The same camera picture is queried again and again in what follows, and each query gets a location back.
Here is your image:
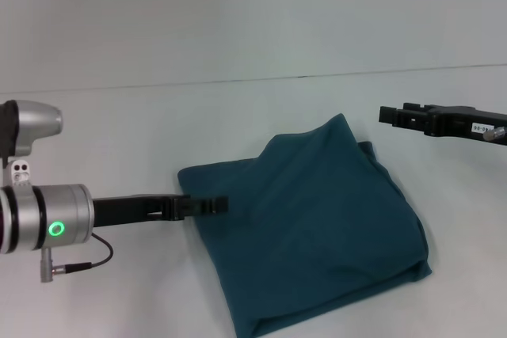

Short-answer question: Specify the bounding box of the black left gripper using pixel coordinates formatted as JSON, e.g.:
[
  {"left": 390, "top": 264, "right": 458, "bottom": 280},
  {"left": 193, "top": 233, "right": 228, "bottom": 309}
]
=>
[{"left": 91, "top": 193, "right": 230, "bottom": 230}]

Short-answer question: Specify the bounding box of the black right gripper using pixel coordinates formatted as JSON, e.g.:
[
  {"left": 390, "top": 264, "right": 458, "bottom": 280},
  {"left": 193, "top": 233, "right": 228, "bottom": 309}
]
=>
[{"left": 379, "top": 102, "right": 507, "bottom": 142}]

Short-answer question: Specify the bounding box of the teal t-shirt with FREE print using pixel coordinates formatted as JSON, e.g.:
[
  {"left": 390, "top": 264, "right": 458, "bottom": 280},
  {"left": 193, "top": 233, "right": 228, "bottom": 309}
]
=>
[{"left": 177, "top": 113, "right": 433, "bottom": 338}]

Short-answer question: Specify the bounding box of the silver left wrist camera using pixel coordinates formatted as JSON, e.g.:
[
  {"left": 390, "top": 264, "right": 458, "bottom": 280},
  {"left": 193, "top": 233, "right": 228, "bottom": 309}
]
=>
[{"left": 0, "top": 99, "right": 64, "bottom": 188}]

